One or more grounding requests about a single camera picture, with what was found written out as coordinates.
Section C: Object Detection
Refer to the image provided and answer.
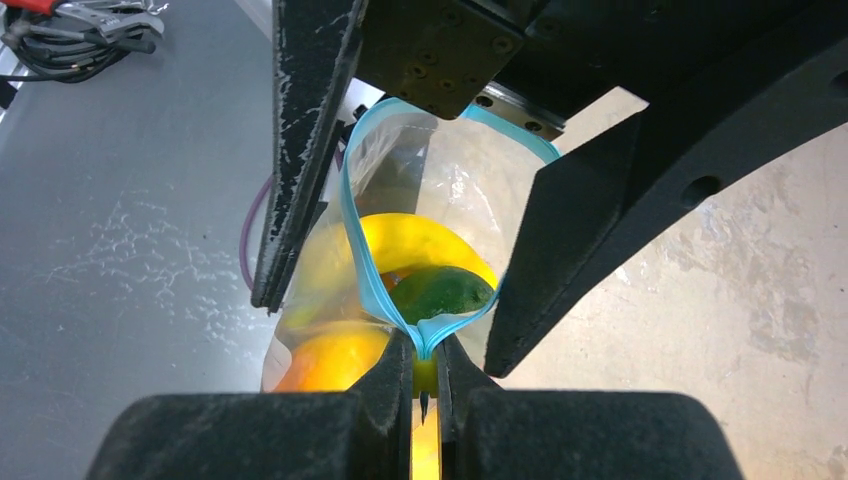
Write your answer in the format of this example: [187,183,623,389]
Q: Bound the yellow banana bunch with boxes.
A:
[294,213,498,292]

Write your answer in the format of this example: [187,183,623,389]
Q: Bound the clear zip top bag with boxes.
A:
[260,99,559,392]

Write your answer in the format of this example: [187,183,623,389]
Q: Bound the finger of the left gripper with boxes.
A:
[251,1,367,312]

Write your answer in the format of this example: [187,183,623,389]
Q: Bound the black coiled cable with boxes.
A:
[0,6,158,85]

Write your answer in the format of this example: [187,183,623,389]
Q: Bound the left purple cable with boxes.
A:
[238,173,276,293]

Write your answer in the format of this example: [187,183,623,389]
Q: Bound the orange mango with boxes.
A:
[265,326,390,393]

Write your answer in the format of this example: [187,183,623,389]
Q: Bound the red handled pliers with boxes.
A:
[2,0,168,38]

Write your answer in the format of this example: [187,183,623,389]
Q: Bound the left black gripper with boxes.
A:
[356,1,847,377]

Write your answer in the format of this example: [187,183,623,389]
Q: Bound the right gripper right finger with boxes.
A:
[435,336,743,479]

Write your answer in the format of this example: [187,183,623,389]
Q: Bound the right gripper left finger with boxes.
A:
[86,332,414,479]

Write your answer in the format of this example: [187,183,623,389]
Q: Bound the green avocado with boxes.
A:
[389,266,494,325]

